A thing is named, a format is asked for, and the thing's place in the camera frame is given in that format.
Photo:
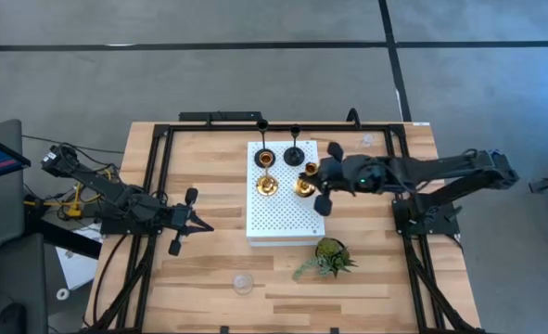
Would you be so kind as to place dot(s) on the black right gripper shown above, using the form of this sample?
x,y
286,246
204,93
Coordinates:
x,y
335,176

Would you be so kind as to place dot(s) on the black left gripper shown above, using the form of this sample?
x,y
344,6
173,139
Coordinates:
x,y
182,218

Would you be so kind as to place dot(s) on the gold candlestick holder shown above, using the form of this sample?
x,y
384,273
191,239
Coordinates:
x,y
267,186
303,188

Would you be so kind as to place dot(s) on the black candlestick holder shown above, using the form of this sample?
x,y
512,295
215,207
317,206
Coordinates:
x,y
258,158
294,158

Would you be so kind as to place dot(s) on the white perforated metal box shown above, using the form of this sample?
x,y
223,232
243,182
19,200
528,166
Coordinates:
x,y
278,218

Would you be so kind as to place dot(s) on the clear glass candle holder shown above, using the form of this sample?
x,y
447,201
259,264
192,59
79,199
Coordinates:
x,y
367,140
243,284

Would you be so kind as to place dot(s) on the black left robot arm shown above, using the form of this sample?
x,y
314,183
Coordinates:
x,y
116,195

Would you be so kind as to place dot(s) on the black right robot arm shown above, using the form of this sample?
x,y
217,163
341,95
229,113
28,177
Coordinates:
x,y
440,167

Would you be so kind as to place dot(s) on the green succulent in pot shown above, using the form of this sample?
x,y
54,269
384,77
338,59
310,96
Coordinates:
x,y
330,248

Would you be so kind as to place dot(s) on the yellow clamp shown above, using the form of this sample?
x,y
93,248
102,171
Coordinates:
x,y
75,209

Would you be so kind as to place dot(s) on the white paper sheet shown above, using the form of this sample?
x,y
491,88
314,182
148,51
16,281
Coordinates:
x,y
76,269

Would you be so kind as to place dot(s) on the black table leg beam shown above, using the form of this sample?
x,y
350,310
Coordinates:
x,y
65,239

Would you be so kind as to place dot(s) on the white tape roll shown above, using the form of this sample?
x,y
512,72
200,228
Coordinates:
x,y
59,294

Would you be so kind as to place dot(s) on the dark grey desk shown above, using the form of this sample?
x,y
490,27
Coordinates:
x,y
18,278

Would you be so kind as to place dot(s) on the black computer mouse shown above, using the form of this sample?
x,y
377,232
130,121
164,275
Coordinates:
x,y
11,320

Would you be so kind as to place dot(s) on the black aluminium table frame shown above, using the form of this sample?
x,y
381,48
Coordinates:
x,y
329,127

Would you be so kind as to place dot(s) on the black hook bracket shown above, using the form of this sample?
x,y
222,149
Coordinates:
x,y
353,116

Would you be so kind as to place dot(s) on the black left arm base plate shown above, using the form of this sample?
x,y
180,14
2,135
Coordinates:
x,y
125,229

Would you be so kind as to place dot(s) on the black camera bar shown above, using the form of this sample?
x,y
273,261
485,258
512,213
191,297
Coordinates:
x,y
227,116

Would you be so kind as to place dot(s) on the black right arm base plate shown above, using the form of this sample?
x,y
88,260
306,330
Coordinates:
x,y
440,227

